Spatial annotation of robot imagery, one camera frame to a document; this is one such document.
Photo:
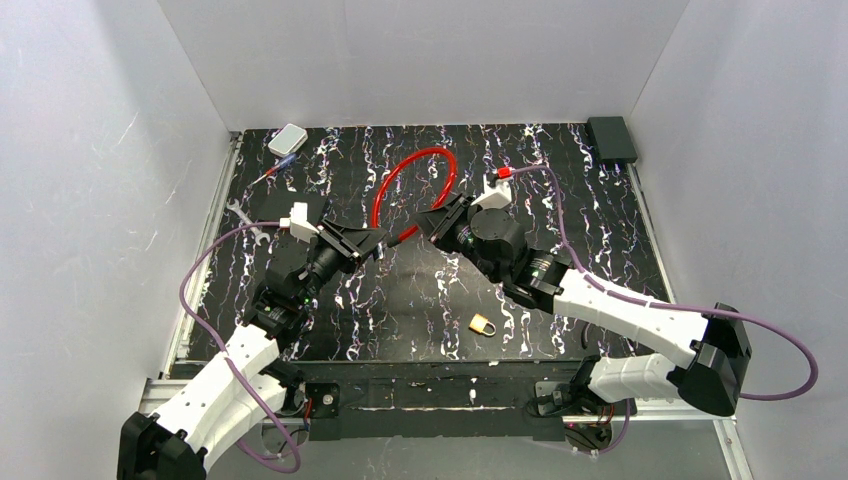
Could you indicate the brass padlock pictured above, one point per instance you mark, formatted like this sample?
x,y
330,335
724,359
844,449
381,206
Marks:
x,y
482,326

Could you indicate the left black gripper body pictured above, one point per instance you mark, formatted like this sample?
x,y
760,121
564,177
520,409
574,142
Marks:
x,y
346,243

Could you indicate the red blue screwdriver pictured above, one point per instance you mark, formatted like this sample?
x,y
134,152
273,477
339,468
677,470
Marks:
x,y
282,163

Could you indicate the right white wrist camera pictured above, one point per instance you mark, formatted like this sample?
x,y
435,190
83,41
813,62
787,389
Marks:
x,y
497,191

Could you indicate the red cable lock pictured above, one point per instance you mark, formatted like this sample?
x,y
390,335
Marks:
x,y
374,217

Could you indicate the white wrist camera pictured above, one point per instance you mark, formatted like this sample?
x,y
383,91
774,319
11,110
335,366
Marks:
x,y
297,223
497,191

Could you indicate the silver wrench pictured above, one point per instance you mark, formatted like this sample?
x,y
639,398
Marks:
x,y
261,238

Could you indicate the black flat box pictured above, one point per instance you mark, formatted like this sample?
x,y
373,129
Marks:
x,y
280,203

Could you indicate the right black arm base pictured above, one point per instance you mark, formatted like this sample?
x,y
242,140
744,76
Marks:
x,y
558,398

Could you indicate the black corner box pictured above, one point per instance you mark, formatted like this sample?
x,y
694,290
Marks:
x,y
611,140

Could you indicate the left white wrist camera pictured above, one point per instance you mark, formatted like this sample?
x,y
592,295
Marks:
x,y
297,223

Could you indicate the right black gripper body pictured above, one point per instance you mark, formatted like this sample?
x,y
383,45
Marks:
x,y
454,221

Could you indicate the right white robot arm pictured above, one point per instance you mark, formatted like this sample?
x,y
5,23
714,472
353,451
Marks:
x,y
700,358

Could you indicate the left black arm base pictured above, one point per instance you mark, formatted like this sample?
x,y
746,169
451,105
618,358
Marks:
x,y
322,400

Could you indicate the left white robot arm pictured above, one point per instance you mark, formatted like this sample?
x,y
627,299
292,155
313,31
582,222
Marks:
x,y
247,380

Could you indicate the white rectangular box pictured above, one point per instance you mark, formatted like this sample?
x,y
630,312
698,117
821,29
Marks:
x,y
287,140

